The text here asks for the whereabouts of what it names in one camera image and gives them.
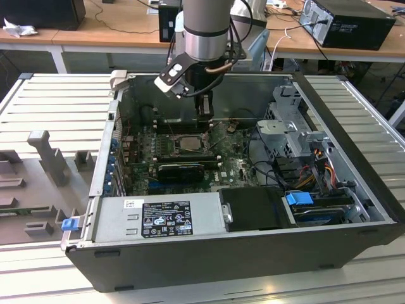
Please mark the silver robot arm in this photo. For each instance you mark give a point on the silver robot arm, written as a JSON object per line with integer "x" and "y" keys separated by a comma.
{"x": 205, "y": 25}

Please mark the black RAM slot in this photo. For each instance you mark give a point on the black RAM slot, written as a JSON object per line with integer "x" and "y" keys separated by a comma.
{"x": 190, "y": 155}
{"x": 183, "y": 122}
{"x": 186, "y": 129}
{"x": 209, "y": 161}

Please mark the CPU socket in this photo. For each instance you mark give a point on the CPU socket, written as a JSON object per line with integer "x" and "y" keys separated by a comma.
{"x": 174, "y": 146}

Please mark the coin cell battery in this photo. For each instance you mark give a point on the coin cell battery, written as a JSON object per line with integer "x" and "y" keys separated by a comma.
{"x": 231, "y": 127}

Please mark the black round cylinder part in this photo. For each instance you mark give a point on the black round cylinder part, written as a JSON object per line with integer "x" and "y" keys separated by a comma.
{"x": 146, "y": 113}

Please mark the small black box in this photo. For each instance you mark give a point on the small black box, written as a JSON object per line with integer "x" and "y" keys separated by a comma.
{"x": 167, "y": 22}

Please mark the grey metal drive cage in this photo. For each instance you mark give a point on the grey metal drive cage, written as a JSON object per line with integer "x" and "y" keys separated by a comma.
{"x": 275, "y": 130}

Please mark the green motherboard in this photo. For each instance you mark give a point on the green motherboard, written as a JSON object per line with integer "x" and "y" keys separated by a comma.
{"x": 234, "y": 164}

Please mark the black graphics card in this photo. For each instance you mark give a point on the black graphics card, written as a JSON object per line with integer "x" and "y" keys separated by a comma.
{"x": 180, "y": 172}

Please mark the small white device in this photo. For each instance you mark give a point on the small white device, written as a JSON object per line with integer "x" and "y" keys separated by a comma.
{"x": 278, "y": 3}

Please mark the wooden desk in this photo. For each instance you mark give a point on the wooden desk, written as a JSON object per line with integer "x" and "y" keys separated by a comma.
{"x": 95, "y": 28}

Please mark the blue disk carrier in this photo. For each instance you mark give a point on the blue disk carrier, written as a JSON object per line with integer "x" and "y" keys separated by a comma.
{"x": 299, "y": 201}

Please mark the grey power supply unit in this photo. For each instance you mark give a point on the grey power supply unit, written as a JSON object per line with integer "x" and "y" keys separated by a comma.
{"x": 110, "y": 218}

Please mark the black desktop PC tower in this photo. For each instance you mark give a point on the black desktop PC tower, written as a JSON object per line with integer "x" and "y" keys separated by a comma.
{"x": 357, "y": 28}

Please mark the large black box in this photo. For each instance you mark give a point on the large black box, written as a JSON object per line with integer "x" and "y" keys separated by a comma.
{"x": 41, "y": 12}

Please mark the black hard disk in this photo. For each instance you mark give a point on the black hard disk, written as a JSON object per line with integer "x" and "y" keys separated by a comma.
{"x": 316, "y": 217}

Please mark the black PC case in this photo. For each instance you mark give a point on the black PC case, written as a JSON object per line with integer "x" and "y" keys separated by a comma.
{"x": 221, "y": 263}

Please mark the crumpled white paper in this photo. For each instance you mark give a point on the crumpled white paper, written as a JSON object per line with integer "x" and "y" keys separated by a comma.
{"x": 19, "y": 30}

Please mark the blue plastic latch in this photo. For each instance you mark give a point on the blue plastic latch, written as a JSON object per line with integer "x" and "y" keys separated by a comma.
{"x": 69, "y": 224}

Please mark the grey parts rack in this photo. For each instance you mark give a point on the grey parts rack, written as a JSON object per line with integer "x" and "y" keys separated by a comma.
{"x": 38, "y": 190}

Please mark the green RAM stick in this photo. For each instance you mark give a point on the green RAM stick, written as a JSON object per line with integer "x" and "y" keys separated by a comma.
{"x": 12, "y": 211}

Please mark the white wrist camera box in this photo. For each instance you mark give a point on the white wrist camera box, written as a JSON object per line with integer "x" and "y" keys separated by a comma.
{"x": 169, "y": 77}

